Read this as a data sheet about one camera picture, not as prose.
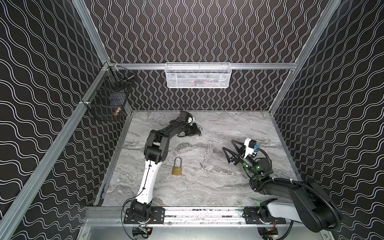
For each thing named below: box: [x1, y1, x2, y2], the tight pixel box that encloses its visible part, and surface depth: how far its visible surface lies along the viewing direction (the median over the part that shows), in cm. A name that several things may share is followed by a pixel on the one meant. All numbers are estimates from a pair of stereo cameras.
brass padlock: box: [171, 156, 183, 177], surface depth 91 cm
